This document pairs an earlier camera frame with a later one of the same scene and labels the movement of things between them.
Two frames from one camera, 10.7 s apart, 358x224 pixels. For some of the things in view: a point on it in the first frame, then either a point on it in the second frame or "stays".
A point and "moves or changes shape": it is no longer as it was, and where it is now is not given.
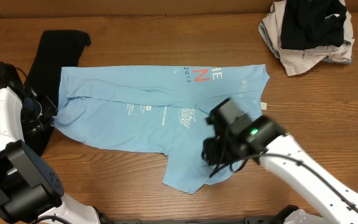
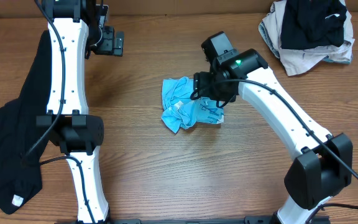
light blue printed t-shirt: (160, 111) moves or changes shape
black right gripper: (212, 151) -> (199, 86)
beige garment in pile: (295, 60) stays
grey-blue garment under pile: (263, 33) stays
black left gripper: (44, 109) -> (119, 43)
